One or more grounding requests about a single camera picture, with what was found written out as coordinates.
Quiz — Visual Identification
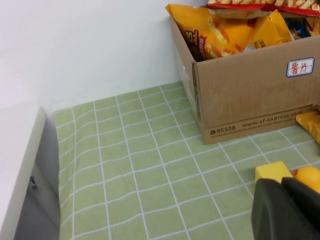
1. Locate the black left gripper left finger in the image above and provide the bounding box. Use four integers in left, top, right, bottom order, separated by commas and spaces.
251, 177, 320, 240

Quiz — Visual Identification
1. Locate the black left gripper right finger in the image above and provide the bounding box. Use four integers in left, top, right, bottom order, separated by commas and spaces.
281, 176, 320, 225

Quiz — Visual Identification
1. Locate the red shrimp stick bag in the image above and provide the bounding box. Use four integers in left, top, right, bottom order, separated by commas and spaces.
204, 0, 320, 20

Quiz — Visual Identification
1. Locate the yellow snack packet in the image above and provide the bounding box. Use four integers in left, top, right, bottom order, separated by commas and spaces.
295, 111, 320, 145

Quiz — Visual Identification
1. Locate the yellow rubber duck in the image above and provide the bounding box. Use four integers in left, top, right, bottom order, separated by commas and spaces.
293, 165, 320, 194

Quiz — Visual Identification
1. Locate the yellow foam cube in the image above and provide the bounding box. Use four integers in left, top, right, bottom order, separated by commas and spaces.
254, 161, 293, 185

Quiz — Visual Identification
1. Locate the printed cardboard box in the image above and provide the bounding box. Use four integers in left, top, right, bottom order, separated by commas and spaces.
165, 3, 320, 146

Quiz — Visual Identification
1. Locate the white label with blue border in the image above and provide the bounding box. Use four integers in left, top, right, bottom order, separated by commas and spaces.
285, 57, 315, 78

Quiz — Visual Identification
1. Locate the green checked tablecloth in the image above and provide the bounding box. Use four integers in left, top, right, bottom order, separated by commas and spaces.
52, 81, 320, 240

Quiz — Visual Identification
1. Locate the yellow orange chip bag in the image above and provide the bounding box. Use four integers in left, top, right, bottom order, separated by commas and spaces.
165, 3, 295, 62

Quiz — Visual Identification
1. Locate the white cabinet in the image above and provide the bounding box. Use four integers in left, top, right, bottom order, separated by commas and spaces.
0, 106, 61, 240

